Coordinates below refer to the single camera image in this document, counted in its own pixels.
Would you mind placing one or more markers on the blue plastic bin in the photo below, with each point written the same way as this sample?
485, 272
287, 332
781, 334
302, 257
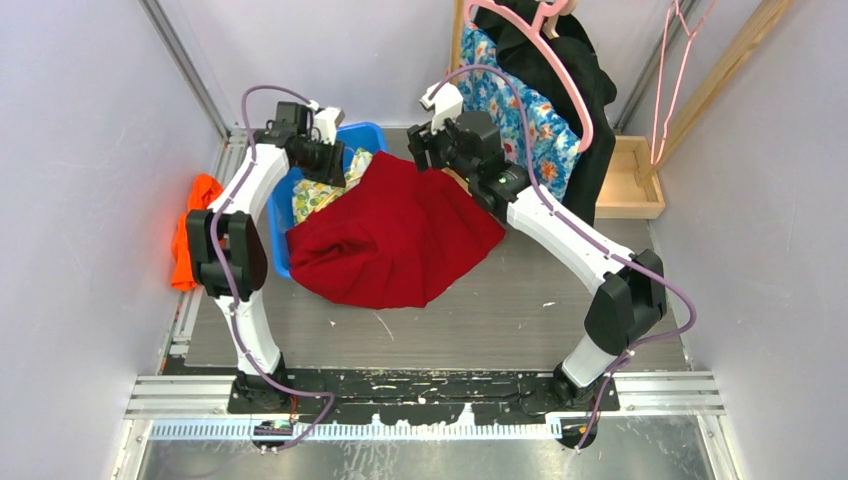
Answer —
279, 209

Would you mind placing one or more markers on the wooden rack post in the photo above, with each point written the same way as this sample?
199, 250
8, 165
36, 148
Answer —
669, 132
457, 26

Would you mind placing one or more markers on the wooden rack post left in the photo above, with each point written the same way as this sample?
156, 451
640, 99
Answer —
457, 26

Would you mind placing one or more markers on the red pleated skirt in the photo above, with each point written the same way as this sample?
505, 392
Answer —
398, 239

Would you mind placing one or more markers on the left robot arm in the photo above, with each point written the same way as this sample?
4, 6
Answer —
226, 254

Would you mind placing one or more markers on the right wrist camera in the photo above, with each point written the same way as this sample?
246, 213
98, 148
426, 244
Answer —
445, 102

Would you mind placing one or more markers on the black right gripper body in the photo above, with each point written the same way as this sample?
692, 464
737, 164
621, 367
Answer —
440, 147

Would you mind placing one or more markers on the pink plastic hanger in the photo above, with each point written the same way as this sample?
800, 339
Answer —
531, 31

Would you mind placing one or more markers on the orange cloth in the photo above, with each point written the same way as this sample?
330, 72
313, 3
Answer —
204, 191

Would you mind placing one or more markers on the wooden rack post right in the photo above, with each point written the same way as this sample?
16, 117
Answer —
669, 132

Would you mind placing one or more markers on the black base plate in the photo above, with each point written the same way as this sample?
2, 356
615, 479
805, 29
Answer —
416, 397

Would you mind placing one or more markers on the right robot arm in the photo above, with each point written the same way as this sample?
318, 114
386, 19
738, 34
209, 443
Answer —
628, 298

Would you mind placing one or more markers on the wooden rack base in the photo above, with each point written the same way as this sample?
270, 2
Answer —
628, 192

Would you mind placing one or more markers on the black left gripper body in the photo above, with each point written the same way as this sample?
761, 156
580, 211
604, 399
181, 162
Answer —
320, 160

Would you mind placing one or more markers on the aluminium frame rail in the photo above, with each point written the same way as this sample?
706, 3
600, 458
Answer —
182, 59

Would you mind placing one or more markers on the lemon print skirt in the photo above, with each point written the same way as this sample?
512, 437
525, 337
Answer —
310, 196

